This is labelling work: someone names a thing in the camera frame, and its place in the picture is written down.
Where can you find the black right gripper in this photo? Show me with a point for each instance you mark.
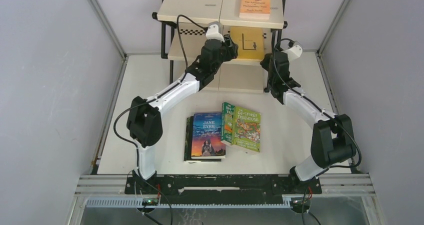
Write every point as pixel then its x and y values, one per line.
pixel 264 63

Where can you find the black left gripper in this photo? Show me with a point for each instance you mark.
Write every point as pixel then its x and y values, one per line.
pixel 230 48

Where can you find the yellow book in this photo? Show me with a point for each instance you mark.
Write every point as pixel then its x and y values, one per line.
pixel 250 42

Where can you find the dark green treehouse book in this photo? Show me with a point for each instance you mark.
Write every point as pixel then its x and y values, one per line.
pixel 227 123

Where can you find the orange paperback book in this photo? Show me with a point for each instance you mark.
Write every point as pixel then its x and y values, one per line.
pixel 255 9

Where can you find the light green treehouse book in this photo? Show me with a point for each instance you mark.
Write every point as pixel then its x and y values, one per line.
pixel 246 130

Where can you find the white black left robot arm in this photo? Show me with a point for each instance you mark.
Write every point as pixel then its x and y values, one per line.
pixel 144 120

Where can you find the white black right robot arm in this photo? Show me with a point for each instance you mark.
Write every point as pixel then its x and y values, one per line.
pixel 332 140

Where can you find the cream three-tier shelf rack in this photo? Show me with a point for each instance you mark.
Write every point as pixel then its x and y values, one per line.
pixel 188 20

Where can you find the dark black-green book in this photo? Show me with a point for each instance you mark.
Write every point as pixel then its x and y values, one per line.
pixel 188 145

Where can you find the Jane Eyre blue book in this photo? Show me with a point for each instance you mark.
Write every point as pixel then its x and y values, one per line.
pixel 206 144

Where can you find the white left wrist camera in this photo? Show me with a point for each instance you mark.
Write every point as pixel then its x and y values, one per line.
pixel 213 32

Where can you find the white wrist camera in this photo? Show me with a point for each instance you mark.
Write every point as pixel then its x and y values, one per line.
pixel 294 51
pixel 213 32

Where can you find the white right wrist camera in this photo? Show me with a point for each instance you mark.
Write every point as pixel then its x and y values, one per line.
pixel 294 51

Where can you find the black mounting base rail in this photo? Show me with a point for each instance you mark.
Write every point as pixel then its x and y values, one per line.
pixel 221 189

